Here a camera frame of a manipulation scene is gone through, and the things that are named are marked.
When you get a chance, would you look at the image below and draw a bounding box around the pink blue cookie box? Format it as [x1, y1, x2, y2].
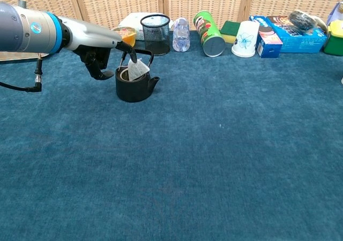
[249, 15, 284, 59]

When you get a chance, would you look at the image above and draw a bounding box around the blue carpet table cover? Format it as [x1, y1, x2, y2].
[0, 31, 343, 241]

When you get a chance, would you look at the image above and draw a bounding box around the white wet wipes pack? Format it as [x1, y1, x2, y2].
[118, 12, 175, 41]

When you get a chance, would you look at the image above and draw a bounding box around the clear plastic water bottle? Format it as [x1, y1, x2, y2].
[172, 17, 191, 52]

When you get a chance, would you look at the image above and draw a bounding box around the black arm cable with connector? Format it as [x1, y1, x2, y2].
[0, 52, 44, 93]

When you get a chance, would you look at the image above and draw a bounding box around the white paper cup blue flower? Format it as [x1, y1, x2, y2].
[231, 20, 260, 58]

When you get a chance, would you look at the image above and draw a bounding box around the large blue cookie box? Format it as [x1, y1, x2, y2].
[267, 21, 328, 54]

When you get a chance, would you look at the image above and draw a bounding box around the green yellow sponge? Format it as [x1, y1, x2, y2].
[219, 20, 241, 44]

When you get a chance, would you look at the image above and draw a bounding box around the black mesh pen holder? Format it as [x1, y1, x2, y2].
[140, 14, 172, 56]

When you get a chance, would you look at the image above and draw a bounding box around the green chips can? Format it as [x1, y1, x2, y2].
[193, 10, 226, 57]

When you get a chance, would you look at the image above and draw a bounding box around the brown chocolate cookie box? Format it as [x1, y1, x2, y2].
[266, 15, 295, 25]

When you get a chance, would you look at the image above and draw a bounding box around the orange jelly cup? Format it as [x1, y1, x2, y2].
[112, 26, 138, 47]

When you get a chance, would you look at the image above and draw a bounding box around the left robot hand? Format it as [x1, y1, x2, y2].
[57, 16, 138, 81]

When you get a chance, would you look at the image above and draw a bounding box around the yellow lidded green container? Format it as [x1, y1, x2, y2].
[323, 20, 343, 56]

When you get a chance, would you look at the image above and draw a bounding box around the black cast iron teapot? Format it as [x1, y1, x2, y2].
[115, 48, 161, 103]

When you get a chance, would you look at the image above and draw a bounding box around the pyramid tea bag with string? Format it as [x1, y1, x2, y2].
[127, 58, 151, 81]

